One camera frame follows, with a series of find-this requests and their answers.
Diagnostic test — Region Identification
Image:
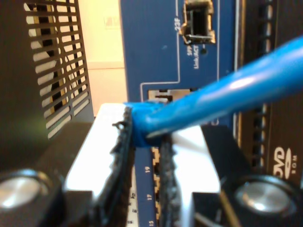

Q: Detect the blue network cable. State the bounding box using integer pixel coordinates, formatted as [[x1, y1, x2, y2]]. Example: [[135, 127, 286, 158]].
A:
[[123, 35, 303, 149]]

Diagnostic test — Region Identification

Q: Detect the black rack server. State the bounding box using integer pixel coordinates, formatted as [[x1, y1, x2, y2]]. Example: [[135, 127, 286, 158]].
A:
[[233, 0, 303, 190]]

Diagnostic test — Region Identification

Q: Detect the blue network switch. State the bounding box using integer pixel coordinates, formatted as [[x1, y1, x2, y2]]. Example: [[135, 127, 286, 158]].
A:
[[118, 0, 246, 227]]

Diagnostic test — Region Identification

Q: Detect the black rack frame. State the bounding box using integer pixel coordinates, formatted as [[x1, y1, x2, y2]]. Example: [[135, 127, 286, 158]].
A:
[[0, 0, 95, 171]]

